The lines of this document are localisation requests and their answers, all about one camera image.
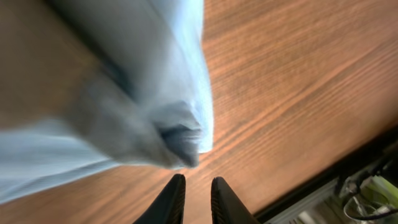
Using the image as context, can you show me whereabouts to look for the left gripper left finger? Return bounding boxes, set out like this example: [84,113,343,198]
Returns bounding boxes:
[134,174,186,224]

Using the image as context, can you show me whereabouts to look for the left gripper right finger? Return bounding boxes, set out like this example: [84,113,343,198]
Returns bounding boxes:
[211,177,260,224]

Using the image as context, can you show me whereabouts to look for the light blue printed t-shirt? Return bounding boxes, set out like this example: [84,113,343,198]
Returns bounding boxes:
[1,1,213,203]

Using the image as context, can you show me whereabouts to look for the wire bundle under table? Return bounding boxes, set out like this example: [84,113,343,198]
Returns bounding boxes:
[335,155,398,224]

